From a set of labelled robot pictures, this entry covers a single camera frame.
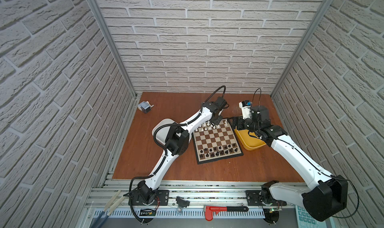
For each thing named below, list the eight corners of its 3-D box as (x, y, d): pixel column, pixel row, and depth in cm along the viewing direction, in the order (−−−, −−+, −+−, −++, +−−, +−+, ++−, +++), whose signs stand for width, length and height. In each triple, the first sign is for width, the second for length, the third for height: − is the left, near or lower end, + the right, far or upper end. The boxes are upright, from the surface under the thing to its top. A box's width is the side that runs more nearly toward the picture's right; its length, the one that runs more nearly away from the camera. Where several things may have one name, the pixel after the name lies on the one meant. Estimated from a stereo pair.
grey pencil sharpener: (139, 110, 111) (137, 106, 108) (145, 103, 116) (144, 99, 112) (147, 114, 109) (145, 110, 105) (154, 107, 114) (152, 103, 110)
